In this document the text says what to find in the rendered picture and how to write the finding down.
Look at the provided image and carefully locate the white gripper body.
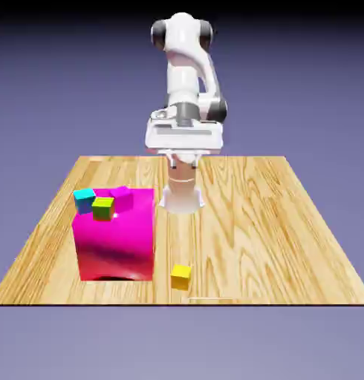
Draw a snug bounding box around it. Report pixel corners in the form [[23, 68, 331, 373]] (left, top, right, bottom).
[[144, 118, 224, 157]]

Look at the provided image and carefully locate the small magenta cube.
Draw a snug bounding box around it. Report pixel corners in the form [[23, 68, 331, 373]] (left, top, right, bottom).
[[109, 186, 134, 214]]

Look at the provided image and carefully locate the small green cube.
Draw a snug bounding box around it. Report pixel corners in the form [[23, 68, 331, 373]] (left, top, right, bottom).
[[91, 196, 115, 222]]

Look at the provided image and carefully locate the small cyan cube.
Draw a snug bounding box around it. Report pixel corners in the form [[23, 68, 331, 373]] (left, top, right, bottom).
[[72, 188, 97, 215]]

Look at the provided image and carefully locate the small yellow cube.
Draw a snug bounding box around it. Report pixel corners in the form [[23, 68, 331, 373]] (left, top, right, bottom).
[[170, 263, 192, 291]]

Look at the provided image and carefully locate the large magenta box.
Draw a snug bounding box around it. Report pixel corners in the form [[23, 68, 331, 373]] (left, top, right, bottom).
[[71, 187, 155, 282]]

